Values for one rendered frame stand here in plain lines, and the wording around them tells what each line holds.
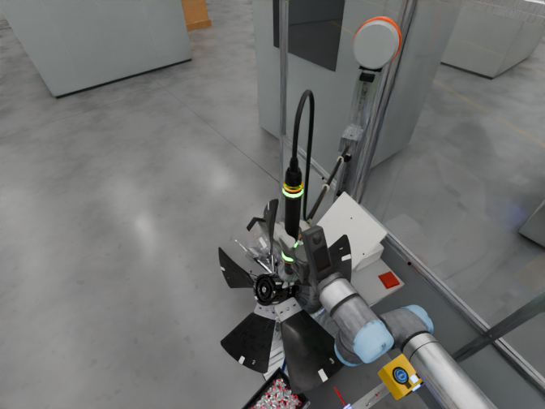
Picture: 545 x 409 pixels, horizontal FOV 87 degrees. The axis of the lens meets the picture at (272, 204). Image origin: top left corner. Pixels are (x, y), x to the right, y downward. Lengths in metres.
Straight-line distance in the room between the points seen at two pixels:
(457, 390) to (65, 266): 3.04
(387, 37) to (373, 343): 0.93
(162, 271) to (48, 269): 1.04
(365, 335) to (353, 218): 0.70
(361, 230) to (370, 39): 0.69
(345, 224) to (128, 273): 2.13
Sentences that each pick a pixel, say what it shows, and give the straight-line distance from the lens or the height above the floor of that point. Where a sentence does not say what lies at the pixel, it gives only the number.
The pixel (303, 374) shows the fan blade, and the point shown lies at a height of 1.17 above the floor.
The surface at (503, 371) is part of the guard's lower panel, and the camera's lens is 1.65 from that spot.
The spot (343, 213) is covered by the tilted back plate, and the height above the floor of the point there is 1.31.
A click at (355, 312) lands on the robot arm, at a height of 1.68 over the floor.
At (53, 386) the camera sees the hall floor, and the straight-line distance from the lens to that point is 2.74.
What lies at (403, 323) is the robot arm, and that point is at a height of 1.58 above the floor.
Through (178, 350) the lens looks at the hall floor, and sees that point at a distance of 2.44.
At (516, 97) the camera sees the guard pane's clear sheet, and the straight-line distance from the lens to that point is 1.10.
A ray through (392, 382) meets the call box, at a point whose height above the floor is 1.06.
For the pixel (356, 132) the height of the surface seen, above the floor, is 1.58.
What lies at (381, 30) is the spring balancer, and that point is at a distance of 1.15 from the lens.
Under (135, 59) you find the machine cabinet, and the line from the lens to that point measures 6.36.
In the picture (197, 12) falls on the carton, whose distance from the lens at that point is 8.92.
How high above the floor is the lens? 2.23
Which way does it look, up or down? 47 degrees down
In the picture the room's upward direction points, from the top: 2 degrees counter-clockwise
